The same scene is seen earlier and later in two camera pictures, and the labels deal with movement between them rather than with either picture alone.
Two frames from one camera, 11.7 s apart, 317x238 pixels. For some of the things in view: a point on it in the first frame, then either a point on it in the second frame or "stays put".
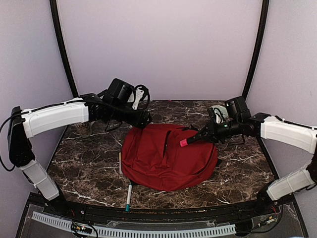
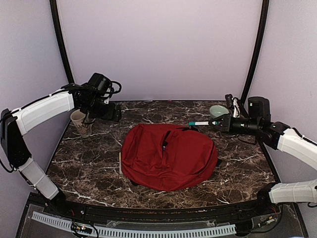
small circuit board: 85,229 stays put
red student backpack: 152,155 stays put
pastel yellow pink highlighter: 120,163 stays put
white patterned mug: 83,129 stays put
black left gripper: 140,121 -> 109,115
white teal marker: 128,205 -> 201,123
